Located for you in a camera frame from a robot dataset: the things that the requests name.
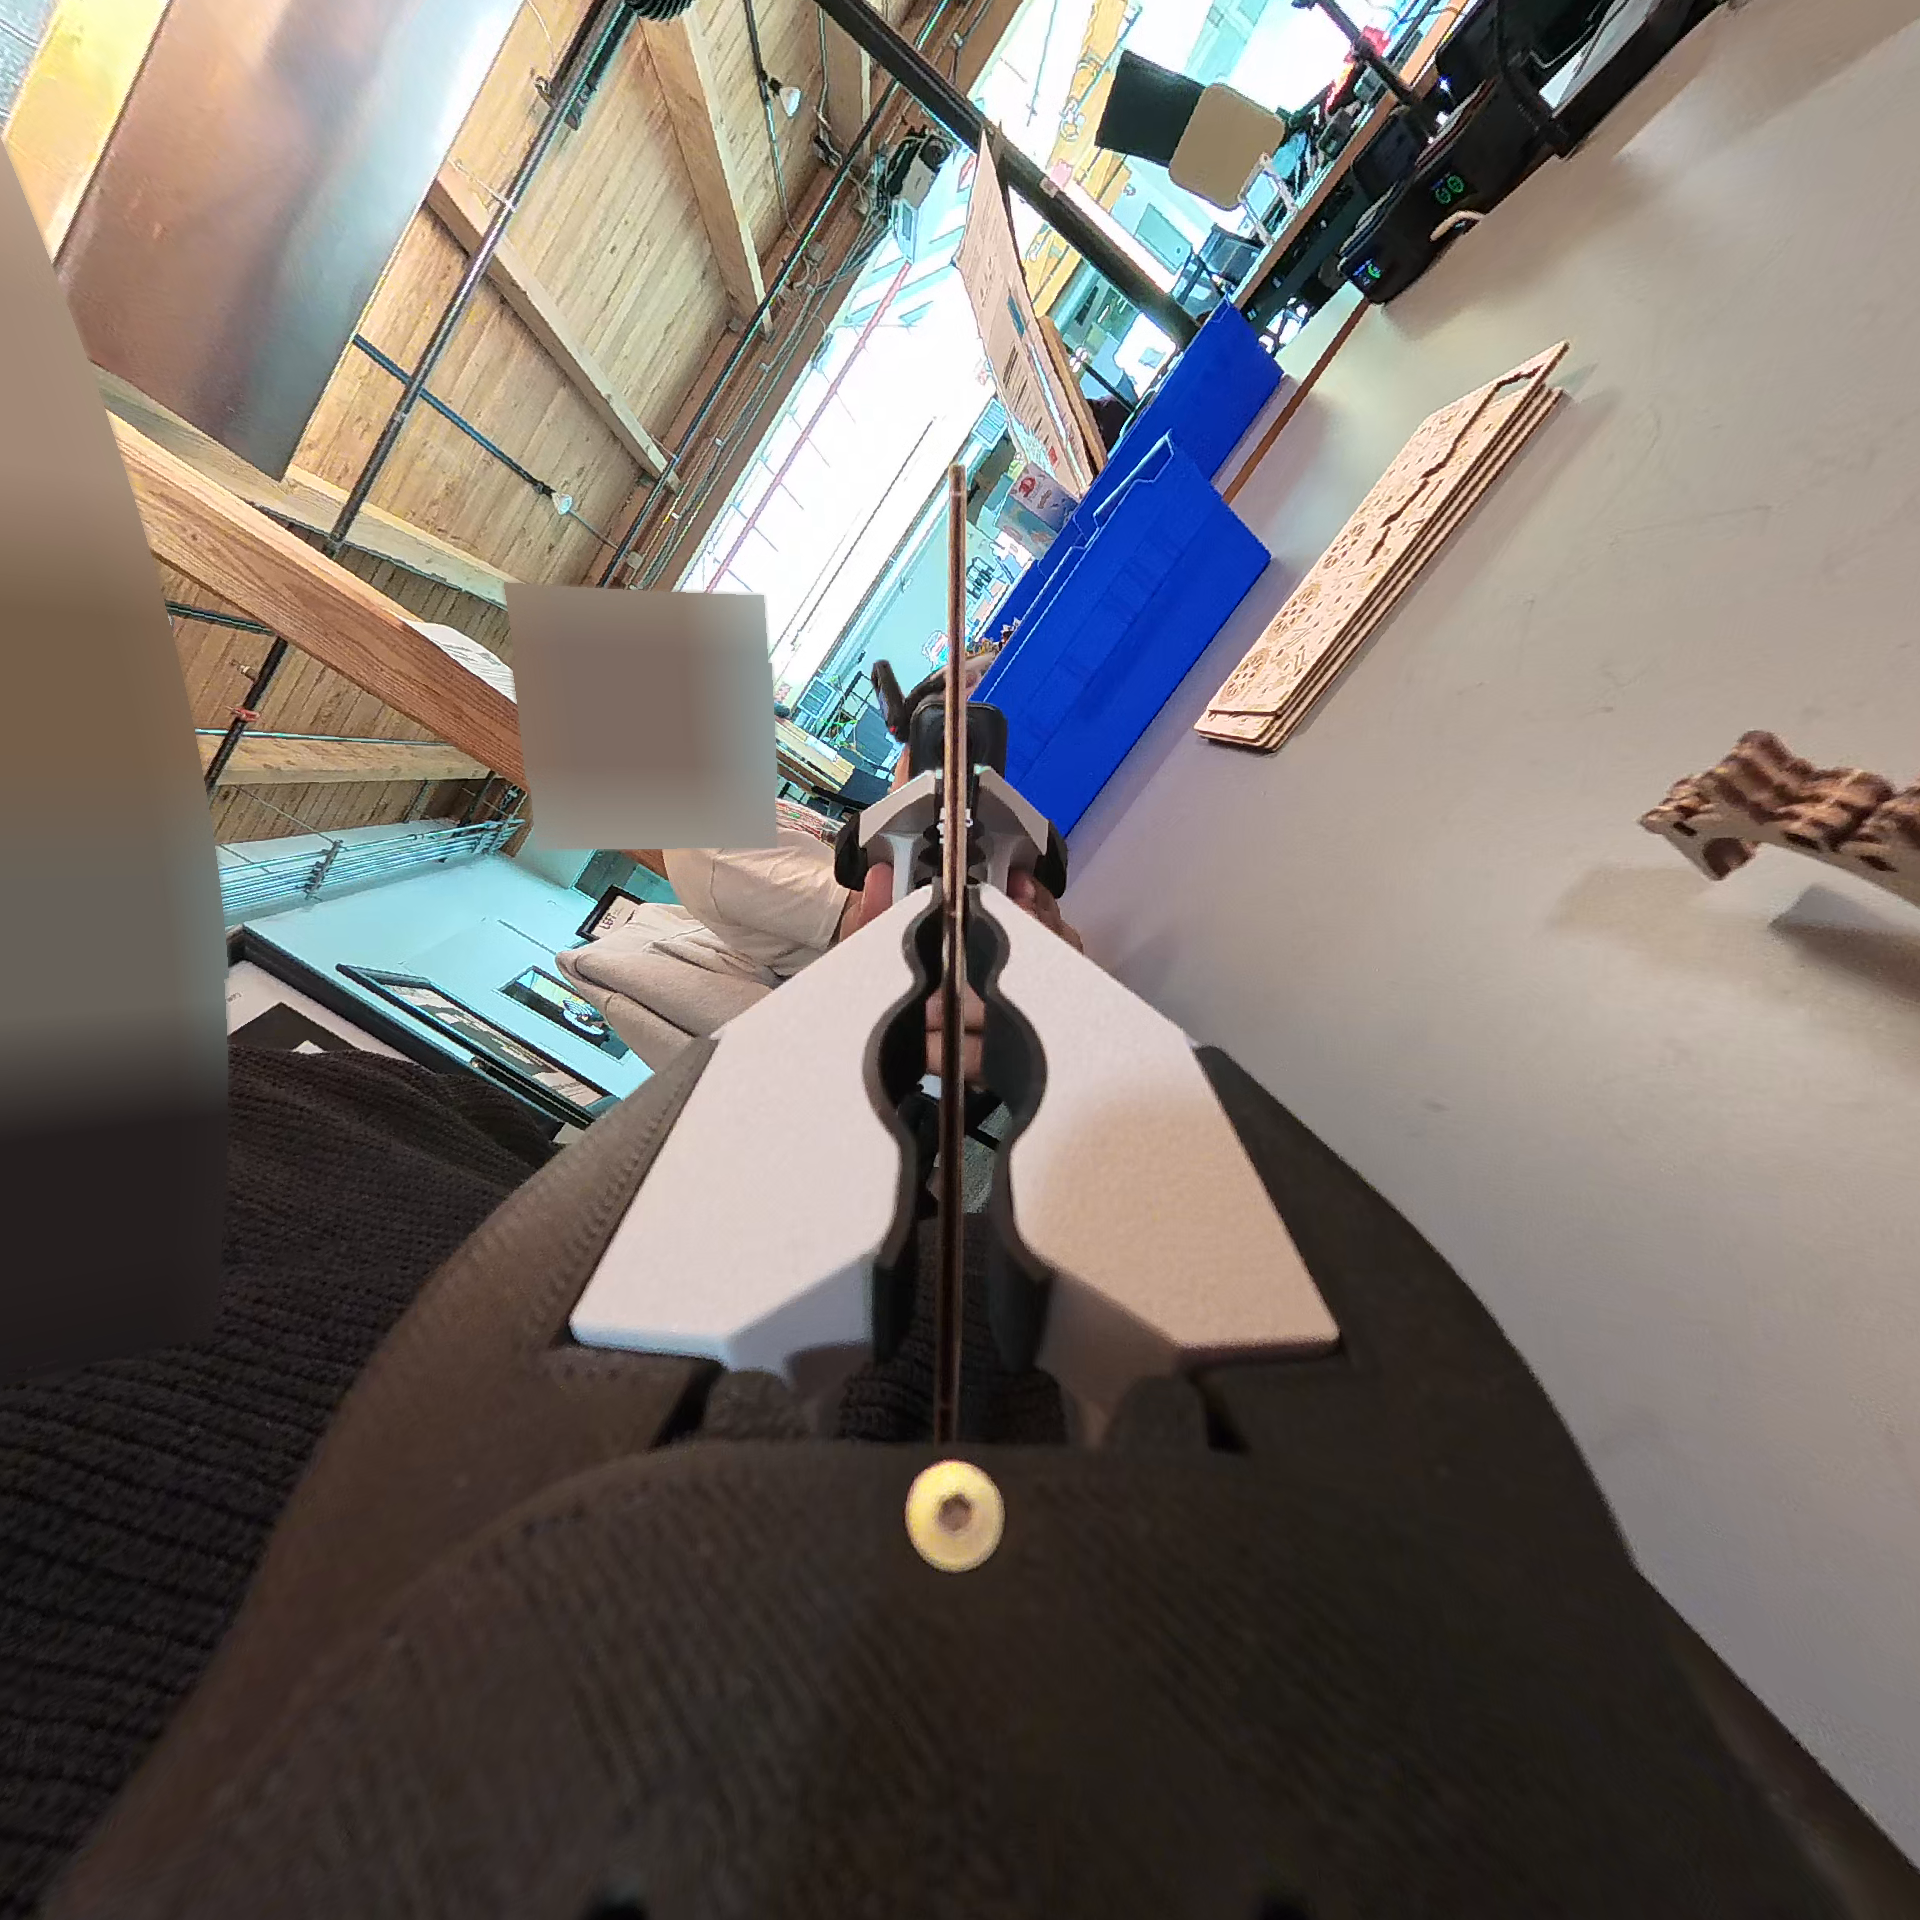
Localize cardboard sheet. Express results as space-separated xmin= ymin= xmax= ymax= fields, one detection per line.
xmin=956 ymin=134 xmax=1116 ymax=470

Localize blue plastic bin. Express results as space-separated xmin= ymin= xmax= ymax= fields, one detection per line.
xmin=1076 ymin=297 xmax=1293 ymax=520
xmin=974 ymin=439 xmax=1274 ymax=846

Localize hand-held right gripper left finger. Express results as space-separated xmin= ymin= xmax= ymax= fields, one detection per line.
xmin=565 ymin=896 xmax=948 ymax=1384

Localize tan rounded board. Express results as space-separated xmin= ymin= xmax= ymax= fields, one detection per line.
xmin=1168 ymin=83 xmax=1286 ymax=213

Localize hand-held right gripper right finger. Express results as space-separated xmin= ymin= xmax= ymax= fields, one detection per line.
xmin=959 ymin=892 xmax=1342 ymax=1430

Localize black battery charger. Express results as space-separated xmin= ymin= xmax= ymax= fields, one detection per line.
xmin=1334 ymin=202 xmax=1445 ymax=305
xmin=1386 ymin=107 xmax=1503 ymax=241

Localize person's left hand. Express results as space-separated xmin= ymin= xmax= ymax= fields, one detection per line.
xmin=854 ymin=874 xmax=1084 ymax=964

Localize thin wooden puzzle sheet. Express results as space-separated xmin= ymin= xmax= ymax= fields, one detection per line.
xmin=944 ymin=463 xmax=971 ymax=1449

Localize wooden puzzle sheet stack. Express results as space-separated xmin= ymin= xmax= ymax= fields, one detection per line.
xmin=1195 ymin=342 xmax=1569 ymax=756

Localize silver air duct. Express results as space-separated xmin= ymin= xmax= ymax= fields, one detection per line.
xmin=52 ymin=0 xmax=529 ymax=485

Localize layered wooden model part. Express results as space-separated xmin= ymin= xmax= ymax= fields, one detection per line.
xmin=1637 ymin=731 xmax=1920 ymax=911

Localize person's black sweater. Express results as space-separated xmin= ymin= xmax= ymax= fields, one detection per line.
xmin=0 ymin=1044 xmax=602 ymax=1920

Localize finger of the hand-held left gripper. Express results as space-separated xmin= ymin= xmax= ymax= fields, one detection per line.
xmin=966 ymin=763 xmax=1052 ymax=904
xmin=862 ymin=768 xmax=945 ymax=908

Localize grey desk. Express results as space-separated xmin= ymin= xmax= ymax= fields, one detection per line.
xmin=1048 ymin=15 xmax=1920 ymax=1863

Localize framed picture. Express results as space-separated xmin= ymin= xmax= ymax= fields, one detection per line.
xmin=335 ymin=961 xmax=619 ymax=1130

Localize person's beige pants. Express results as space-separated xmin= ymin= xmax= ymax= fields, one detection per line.
xmin=557 ymin=843 xmax=860 ymax=1051

